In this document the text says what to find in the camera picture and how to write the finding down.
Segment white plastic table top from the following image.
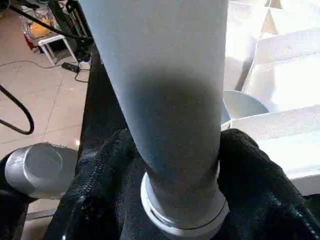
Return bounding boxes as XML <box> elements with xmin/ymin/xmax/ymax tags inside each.
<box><xmin>140</xmin><ymin>0</ymin><xmax>320</xmax><ymax>238</ymax></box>

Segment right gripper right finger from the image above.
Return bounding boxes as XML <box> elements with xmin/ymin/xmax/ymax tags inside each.
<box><xmin>214</xmin><ymin>128</ymin><xmax>320</xmax><ymax>240</ymax></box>

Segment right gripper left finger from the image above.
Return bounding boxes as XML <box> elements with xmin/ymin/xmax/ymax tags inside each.
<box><xmin>44</xmin><ymin>129</ymin><xmax>151</xmax><ymax>240</ymax></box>

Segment white plastic table leg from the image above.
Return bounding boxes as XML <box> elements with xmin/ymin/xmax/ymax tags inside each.
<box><xmin>79</xmin><ymin>0</ymin><xmax>230</xmax><ymax>221</ymax></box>

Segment black floor cable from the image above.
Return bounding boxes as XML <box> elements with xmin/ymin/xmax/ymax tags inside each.
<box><xmin>0</xmin><ymin>84</ymin><xmax>36</xmax><ymax>136</ymax></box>

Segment clear box yellow contents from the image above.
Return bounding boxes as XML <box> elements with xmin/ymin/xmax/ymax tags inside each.
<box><xmin>25</xmin><ymin>20</ymin><xmax>53</xmax><ymax>43</ymax></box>

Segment black tripod stand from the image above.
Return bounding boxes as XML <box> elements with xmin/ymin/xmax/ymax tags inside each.
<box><xmin>10</xmin><ymin>0</ymin><xmax>93</xmax><ymax>63</ymax></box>

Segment black work mat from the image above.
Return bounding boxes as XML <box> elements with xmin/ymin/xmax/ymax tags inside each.
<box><xmin>75</xmin><ymin>55</ymin><xmax>320</xmax><ymax>240</ymax></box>

